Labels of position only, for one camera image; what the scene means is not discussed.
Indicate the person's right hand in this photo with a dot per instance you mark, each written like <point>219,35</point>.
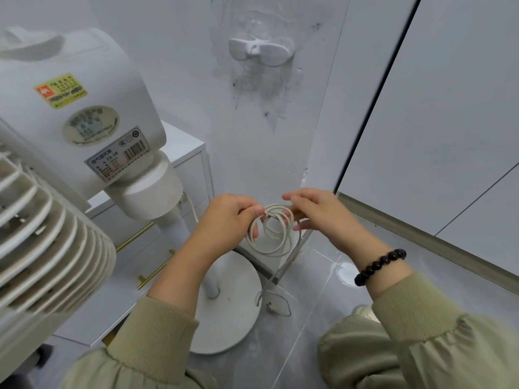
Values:
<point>332,222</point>

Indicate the person's left hand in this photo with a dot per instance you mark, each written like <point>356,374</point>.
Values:
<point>225,226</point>

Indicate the white nightstand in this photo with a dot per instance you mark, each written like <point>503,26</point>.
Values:
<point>184,143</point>

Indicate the white fan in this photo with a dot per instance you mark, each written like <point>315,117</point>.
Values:
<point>113,89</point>

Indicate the person's left forearm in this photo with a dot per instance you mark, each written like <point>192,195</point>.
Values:
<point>162,328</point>

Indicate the person's right forearm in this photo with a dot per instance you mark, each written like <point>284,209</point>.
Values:
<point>425,336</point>

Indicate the person's right leg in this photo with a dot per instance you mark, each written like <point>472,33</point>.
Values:
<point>352,356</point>

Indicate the white shoe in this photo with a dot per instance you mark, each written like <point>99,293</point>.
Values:
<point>365,312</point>

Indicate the white wardrobe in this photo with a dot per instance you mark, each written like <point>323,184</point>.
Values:
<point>446,129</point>

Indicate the white wall hook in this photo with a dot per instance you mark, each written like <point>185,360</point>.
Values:
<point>273,52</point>

